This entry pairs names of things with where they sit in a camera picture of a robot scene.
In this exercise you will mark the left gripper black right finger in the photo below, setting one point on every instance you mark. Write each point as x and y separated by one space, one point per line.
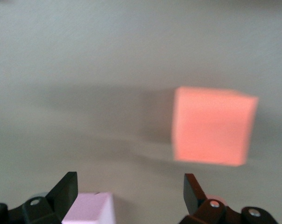
192 193

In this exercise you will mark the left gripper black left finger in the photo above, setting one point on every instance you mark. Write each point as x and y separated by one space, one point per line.
61 193

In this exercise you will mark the pink foam cube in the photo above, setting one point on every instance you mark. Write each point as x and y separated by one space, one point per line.
92 210

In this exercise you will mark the orange foam cube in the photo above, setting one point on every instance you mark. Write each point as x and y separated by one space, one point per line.
213 128

